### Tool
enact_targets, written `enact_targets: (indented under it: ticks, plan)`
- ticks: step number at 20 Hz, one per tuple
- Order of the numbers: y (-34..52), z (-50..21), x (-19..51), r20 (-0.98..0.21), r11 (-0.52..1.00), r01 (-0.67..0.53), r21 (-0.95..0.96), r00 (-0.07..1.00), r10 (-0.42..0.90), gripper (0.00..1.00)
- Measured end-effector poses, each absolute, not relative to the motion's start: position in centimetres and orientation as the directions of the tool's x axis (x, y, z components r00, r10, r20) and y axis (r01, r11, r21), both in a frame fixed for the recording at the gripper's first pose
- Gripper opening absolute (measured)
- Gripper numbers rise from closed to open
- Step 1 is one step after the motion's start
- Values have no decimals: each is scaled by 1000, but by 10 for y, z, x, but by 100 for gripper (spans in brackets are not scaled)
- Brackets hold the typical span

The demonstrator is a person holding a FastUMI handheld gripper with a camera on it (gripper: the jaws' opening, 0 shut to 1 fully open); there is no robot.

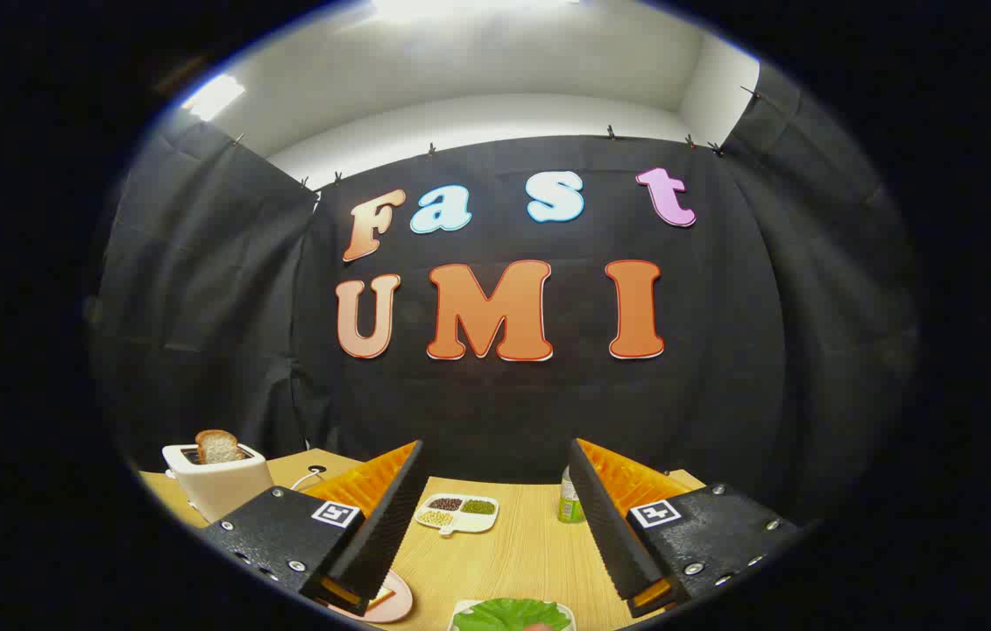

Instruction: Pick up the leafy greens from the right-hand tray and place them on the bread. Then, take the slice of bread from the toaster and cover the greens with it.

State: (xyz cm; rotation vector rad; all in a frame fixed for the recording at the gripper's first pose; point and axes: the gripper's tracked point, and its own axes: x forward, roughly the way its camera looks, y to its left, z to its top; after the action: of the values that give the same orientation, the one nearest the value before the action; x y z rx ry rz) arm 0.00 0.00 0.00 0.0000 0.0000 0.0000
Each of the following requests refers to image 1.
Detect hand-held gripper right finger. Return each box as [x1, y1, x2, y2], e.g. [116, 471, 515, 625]
[567, 438, 803, 619]

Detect toasted bread slice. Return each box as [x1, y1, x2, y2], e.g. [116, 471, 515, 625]
[195, 429, 242, 465]

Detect pink round plate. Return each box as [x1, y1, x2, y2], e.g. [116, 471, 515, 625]
[329, 570, 414, 625]

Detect cream white toaster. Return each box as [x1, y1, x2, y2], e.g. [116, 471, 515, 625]
[162, 443, 275, 524]

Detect black backdrop cloth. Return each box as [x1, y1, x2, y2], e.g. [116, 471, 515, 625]
[88, 61, 921, 535]

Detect white rectangular plate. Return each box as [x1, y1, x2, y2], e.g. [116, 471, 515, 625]
[447, 599, 577, 631]

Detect green lettuce leaf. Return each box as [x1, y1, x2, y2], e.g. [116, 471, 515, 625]
[453, 599, 572, 631]

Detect ceiling light panel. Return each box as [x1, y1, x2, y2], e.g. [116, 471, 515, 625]
[371, 0, 584, 24]
[181, 74, 246, 122]

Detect green and white drink bottle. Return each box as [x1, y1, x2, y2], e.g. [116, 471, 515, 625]
[558, 467, 588, 524]

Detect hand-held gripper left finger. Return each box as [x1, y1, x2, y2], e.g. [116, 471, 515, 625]
[197, 440, 428, 617]

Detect white divided dish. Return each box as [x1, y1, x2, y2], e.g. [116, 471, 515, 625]
[414, 493, 500, 537]

